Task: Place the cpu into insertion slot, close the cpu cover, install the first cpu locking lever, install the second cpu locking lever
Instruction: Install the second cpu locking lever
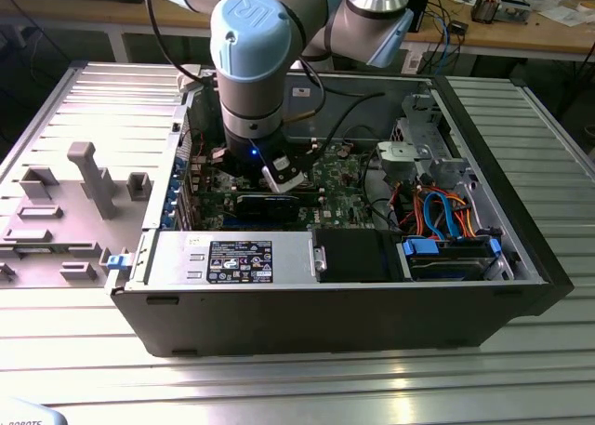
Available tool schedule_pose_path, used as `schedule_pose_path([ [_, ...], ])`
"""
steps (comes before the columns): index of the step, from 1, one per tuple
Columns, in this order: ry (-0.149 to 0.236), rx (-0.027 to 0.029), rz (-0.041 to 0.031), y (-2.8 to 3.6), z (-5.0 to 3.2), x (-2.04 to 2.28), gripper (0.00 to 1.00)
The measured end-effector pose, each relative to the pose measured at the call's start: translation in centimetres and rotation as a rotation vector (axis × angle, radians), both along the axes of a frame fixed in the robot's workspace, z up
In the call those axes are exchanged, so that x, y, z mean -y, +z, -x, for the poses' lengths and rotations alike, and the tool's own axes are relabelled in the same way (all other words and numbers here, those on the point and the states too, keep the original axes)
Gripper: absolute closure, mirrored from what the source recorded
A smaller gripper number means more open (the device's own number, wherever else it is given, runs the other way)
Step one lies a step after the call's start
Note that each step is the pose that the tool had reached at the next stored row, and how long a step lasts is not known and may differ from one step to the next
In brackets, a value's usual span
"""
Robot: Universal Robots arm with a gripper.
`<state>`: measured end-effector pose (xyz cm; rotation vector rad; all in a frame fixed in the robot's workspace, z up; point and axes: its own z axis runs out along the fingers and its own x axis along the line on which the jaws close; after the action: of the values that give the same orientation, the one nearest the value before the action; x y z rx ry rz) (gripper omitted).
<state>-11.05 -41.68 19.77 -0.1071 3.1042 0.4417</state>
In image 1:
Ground beige case latch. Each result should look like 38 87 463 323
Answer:
178 64 202 92

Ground silver metal drive cage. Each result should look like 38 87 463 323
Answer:
376 92 469 184

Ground black camera cable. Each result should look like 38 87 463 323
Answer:
318 89 390 156

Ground open black PC case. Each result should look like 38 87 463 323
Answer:
104 64 574 359

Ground black drive bay cover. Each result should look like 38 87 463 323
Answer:
311 229 403 285

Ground wooden workbench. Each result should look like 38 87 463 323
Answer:
0 0 595 63

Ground black graphics card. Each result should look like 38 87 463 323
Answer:
234 193 301 224

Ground white papers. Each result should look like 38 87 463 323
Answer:
534 5 592 27

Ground metal heat sink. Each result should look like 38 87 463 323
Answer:
470 0 502 25

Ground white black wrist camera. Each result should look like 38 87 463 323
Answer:
260 153 304 194

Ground blue card retainer strip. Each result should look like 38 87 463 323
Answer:
160 157 188 231

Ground orange wire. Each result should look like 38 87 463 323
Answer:
453 201 480 239
400 187 427 235

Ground hard disk in blue carrier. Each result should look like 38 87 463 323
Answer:
397 238 503 282

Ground green motherboard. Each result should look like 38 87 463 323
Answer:
185 139 377 233

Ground grey metal device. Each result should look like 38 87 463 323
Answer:
497 0 532 26

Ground grey parts rack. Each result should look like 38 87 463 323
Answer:
0 140 157 290

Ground blue case clip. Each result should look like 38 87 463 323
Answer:
105 253 134 272

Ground black wire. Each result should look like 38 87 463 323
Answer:
360 148 401 231

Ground small black tower box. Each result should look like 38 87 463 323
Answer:
408 0 434 33

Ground blue wire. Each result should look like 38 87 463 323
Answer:
421 188 461 244

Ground white device with print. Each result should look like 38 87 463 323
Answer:
0 396 69 425

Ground silver power supply with label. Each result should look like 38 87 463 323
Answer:
155 232 315 286

